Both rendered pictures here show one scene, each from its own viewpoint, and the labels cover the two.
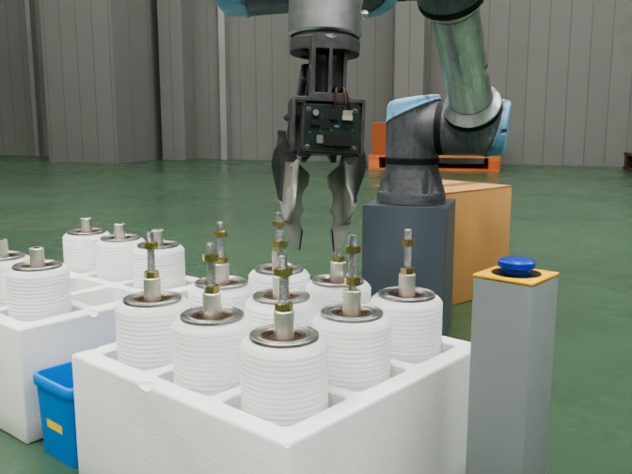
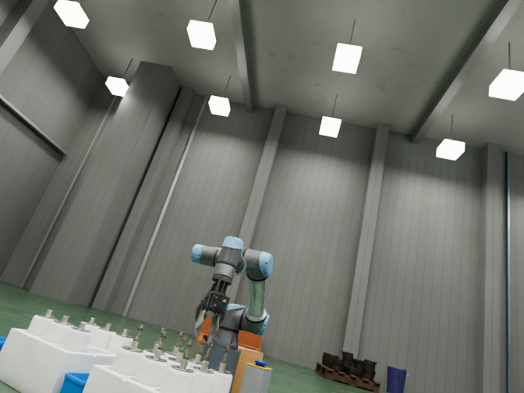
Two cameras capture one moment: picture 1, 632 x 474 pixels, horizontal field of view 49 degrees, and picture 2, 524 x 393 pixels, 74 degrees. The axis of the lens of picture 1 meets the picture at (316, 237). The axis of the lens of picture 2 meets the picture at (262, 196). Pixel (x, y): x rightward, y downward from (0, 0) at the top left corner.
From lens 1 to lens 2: 0.56 m
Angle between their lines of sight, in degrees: 32
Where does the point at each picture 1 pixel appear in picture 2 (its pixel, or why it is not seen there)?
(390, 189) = (218, 338)
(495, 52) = (268, 299)
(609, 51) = (316, 312)
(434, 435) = not seen: outside the picture
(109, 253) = (101, 334)
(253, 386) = (168, 383)
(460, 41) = (256, 289)
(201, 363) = (149, 374)
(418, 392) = not seen: outside the picture
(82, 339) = (86, 365)
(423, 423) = not seen: outside the picture
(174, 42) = (122, 252)
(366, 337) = (207, 378)
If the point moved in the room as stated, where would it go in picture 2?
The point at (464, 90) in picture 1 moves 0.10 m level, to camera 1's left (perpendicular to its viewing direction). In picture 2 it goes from (254, 306) to (236, 301)
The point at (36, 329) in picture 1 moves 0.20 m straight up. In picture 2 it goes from (73, 355) to (96, 300)
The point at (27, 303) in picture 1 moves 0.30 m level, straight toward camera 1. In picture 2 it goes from (72, 343) to (87, 361)
